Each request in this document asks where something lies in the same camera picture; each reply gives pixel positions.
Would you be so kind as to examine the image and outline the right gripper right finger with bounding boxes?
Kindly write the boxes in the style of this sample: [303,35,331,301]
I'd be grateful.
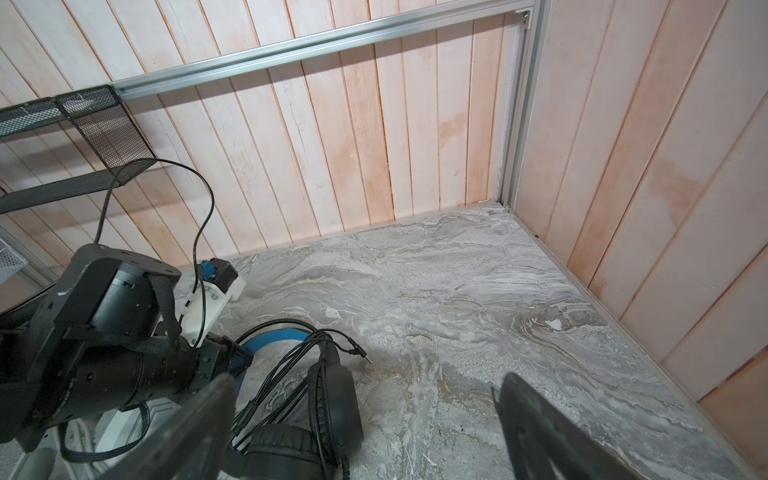
[492,372,639,479]

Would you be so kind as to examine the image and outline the horizontal aluminium wall rail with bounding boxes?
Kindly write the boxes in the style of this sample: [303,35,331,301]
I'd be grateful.
[111,0,535,101]

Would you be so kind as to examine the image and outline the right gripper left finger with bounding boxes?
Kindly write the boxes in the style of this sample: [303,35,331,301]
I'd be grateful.
[102,373,237,480]

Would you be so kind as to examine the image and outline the white wire mesh shelf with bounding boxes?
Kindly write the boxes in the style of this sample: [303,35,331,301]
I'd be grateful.
[0,239,28,284]

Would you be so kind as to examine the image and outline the black and blue headphones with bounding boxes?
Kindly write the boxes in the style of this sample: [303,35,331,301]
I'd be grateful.
[221,318,368,479]

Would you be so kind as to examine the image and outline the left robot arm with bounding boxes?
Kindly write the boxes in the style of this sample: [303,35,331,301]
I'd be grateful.
[1,244,253,452]

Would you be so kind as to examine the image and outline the black headphone cable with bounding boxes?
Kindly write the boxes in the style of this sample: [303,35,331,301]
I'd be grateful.
[230,328,373,445]

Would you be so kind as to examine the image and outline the white headphones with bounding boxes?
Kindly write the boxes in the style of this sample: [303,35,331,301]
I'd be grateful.
[1,399,179,479]

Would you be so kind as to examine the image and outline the black wire mesh basket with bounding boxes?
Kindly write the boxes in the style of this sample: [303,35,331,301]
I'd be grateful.
[1,85,157,214]

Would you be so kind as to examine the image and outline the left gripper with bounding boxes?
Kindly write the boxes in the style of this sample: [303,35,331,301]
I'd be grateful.
[191,334,254,396]

